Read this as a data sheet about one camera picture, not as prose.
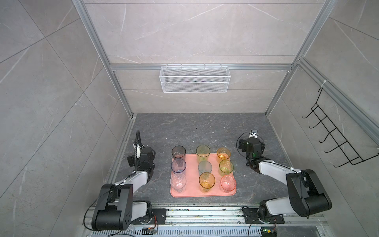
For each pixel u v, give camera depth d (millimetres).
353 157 583
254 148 688
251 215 733
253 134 777
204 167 862
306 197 434
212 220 729
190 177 850
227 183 831
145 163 696
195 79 1009
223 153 936
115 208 417
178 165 837
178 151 835
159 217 734
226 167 894
